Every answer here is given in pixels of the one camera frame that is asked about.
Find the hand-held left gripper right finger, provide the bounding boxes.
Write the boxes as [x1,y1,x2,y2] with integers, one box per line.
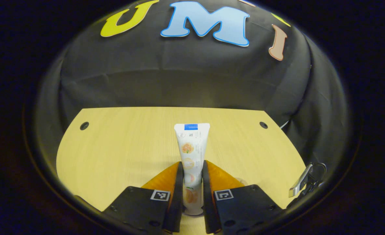
[202,160,284,235]

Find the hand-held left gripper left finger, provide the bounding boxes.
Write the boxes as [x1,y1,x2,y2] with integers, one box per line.
[102,162,184,234]

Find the white toothpaste tube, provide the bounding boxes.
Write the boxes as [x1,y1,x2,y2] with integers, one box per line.
[174,123,210,216]

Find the light wooden desktop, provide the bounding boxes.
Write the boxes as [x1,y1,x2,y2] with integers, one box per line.
[56,107,307,235]

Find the silver metal bracket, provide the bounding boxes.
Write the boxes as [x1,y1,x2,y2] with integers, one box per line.
[289,164,314,198]

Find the black cable bundle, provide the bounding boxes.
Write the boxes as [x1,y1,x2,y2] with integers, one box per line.
[302,162,327,198]

